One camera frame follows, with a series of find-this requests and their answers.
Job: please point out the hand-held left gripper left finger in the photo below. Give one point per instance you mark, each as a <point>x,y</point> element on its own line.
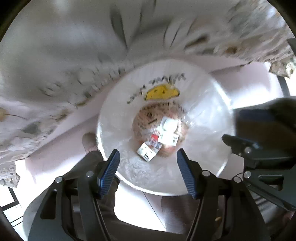
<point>108,172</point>

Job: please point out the white carton with print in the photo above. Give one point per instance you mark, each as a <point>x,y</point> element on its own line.
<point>146,151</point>

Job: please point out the floral bedspread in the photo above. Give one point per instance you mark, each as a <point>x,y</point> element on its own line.
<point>69,58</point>

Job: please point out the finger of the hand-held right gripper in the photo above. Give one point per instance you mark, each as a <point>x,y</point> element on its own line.
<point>266,120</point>
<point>240,143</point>

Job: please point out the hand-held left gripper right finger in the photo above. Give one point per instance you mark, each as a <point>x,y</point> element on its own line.
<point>186,176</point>

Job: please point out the white bin with printed liner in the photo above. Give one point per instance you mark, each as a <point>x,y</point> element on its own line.
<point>208,104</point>

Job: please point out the white cylindrical jar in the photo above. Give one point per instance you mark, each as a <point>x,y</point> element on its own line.
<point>168,125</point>

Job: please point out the small white box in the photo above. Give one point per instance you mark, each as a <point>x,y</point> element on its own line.
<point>167,138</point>

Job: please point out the person's leg in grey pants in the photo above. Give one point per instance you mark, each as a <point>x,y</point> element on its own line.
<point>138,228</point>

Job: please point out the person's foot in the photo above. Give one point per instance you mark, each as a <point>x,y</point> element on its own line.
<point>89,142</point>

